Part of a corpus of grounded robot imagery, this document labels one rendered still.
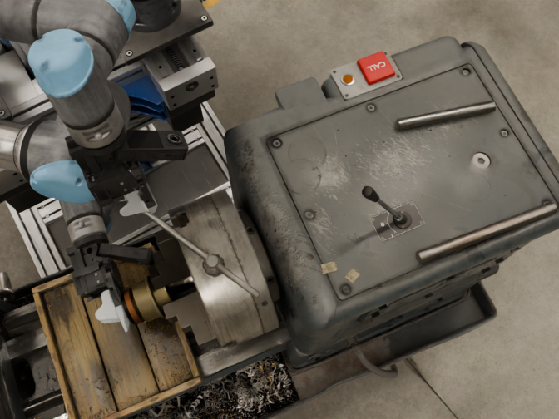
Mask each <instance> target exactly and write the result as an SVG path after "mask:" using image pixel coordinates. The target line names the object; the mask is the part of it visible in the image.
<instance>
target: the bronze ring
mask: <svg viewBox="0 0 559 419"><path fill-rule="evenodd" d="M173 301H175V299H174V296H173V293H172V292H171V288H170V286H169V284H168V285H166V286H164V287H161V288H159V289H155V287H154V285H153V283H152V281H151V278H150V276H146V277H145V279H144V280H142V281H140V282H138V283H134V284H133V285H132V288H128V289H126V290H124V291H123V292H121V303H122V306H123V308H124V311H125V313H126V316H127V317H128V319H129V320H130V322H131V323H132V324H133V325H137V324H139V323H143V322H144V321H145V320H146V321H147V322H150V321H151V320H154V319H156V318H159V317H161V318H164V317H165V316H166V315H165V312H164V309H163V305H166V304H168V303H171V302H173Z"/></svg>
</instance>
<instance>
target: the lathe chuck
mask: <svg viewBox="0 0 559 419"><path fill-rule="evenodd" d="M168 213H169V216H170V219H171V220H173V219H176V218H177V217H176V216H178V215H181V214H183V215H186V218H187V220H188V222H189V223H187V226H186V227H183V228H180V226H179V227H176V228H175V230H176V231H178V232H179V233H180V234H182V235H183V236H185V237H186V238H187V239H188V240H189V241H190V242H192V243H193V244H195V245H196V246H197V247H199V248H200V249H202V250H203V251H205V252H206V253H207V254H208V255H211V254H213V255H216V256H217V257H219V258H220V259H221V260H222V263H223V265H224V266H225V267H226V268H227V269H228V270H230V271H231V272H232V273H234V274H235V275H237V276H238V277H240V278H241V279H243V280H244V281H245V282H246V279H245V276H244V274H243V271H242V268H241V267H240V263H239V260H238V259H237V256H236V254H235V251H234V249H233V246H232V244H231V242H230V239H229V236H228V234H227V232H226V230H225V226H224V225H223V223H222V221H221V218H220V216H219V214H218V211H217V209H216V207H215V205H214V203H213V201H212V199H211V197H210V196H209V195H206V196H203V197H200V198H199V199H196V200H192V201H190V202H188V203H185V204H183V205H179V206H177V207H175V208H172V209H169V211H168ZM178 242H179V244H180V247H181V250H182V253H183V254H184V257H185V260H186V263H187V266H188V268H189V270H190V274H191V276H192V278H193V280H194V283H195V286H196V289H197V291H198V294H199V295H200V299H201V302H202V303H203V306H204V308H205V311H206V313H207V316H208V318H209V320H210V323H211V326H212V328H213V330H214V332H215V335H216V337H217V339H218V341H219V344H220V345H221V346H222V347H223V346H225V345H226V344H227V343H229V342H231V341H233V342H234V341H235V343H234V344H232V345H229V346H226V347H224V348H222V350H227V349H229V348H232V347H234V346H237V345H239V344H241V343H244V342H246V341H249V340H251V339H252V338H256V337H258V336H260V335H262V334H264V329H263V327H262V323H261V321H260V316H259V314H258V311H257V308H256V306H255V302H254V299H253V297H252V295H251V294H249V293H248V292H246V291H245V290H244V289H243V288H242V287H240V286H239V285H238V284H236V283H235V282H233V281H232V280H231V279H229V278H227V277H226V276H225V275H224V274H223V273H221V272H219V273H217V274H210V273H208V272H207V271H206V269H205V261H204V260H203V259H202V258H201V257H200V256H198V255H197V254H195V253H194V252H193V251H191V250H190V249H188V248H187V247H186V246H185V245H183V244H182V243H181V242H180V241H178ZM246 283H247V282H246Z"/></svg>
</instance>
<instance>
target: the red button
mask: <svg viewBox="0 0 559 419"><path fill-rule="evenodd" d="M357 64H358V66H359V69H360V71H361V72H362V73H363V75H364V78H365V80H366V82H367V83H368V84H369V85H373V84H374V83H377V82H380V81H383V80H386V79H389V78H390V77H393V76H395V71H394V69H393V68H392V66H391V64H390V62H389V61H388V58H387V57H386V56H385V54H384V52H383V51H381V52H377V53H374V54H372V55H370V56H367V57H363V58H361V59H358V60H357Z"/></svg>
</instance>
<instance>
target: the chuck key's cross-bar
mask: <svg viewBox="0 0 559 419"><path fill-rule="evenodd" d="M142 213H143V214H144V215H145V216H146V217H147V218H149V219H150V220H152V221H153V222H154V223H156V224H157V225H159V226H160V227H161V228H163V230H165V231H166V232H167V233H168V234H170V235H171V236H173V237H174V238H175V239H177V240H178V241H180V242H181V243H182V244H183V245H185V246H186V247H187V248H188V249H190V250H191V251H193V252H194V253H195V254H197V255H198V256H200V257H201V258H202V259H203V260H204V261H206V258H207V257H208V256H209V255H208V254H207V253H206V252H205V251H203V250H202V249H200V248H199V247H197V246H196V245H195V244H193V243H192V242H190V241H189V240H188V239H187V238H186V237H185V236H183V235H182V234H180V233H179V232H178V231H176V230H175V229H174V228H172V227H171V226H170V225H168V224H167V223H166V222H165V221H164V220H162V219H161V218H159V217H158V216H157V215H156V214H154V213H153V214H151V212H147V211H146V212H142ZM215 268H216V269H217V270H219V271H220V272H221V273H223V274H224V275H225V276H226V277H227V278H229V279H231V280H232V281H233V282H235V283H236V284H238V285H239V286H240V287H242V288H243V289H244V290H245V291H246V292H248V293H249V294H251V295H252V296H254V297H255V298H258V297H259V296H260V292H259V291H257V290H256V289H254V288H253V287H251V286H250V285H249V284H247V283H246V282H245V281H244V280H243V279H241V278H240V277H238V276H237V275H235V274H234V273H232V272H231V271H230V270H228V269H227V268H226V267H225V266H224V265H222V264H221V263H219V264H218V265H217V266H216V267H215Z"/></svg>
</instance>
